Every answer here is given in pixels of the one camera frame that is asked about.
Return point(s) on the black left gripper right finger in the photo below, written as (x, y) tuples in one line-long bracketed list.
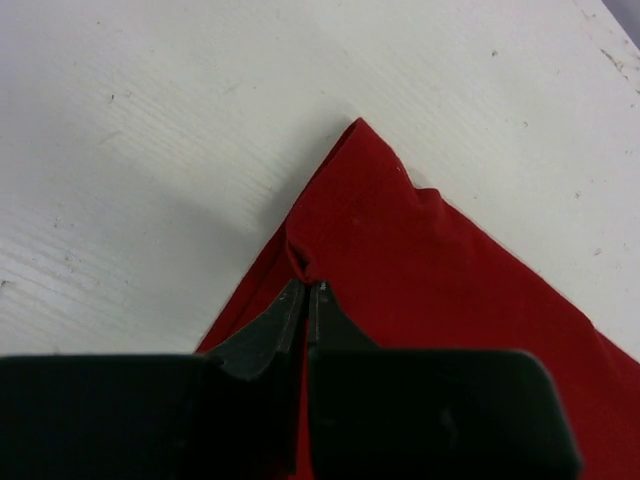
[(389, 413)]

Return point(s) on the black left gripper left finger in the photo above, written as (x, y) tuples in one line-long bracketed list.
[(229, 413)]

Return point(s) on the red t shirt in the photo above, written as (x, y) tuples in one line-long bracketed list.
[(412, 271)]

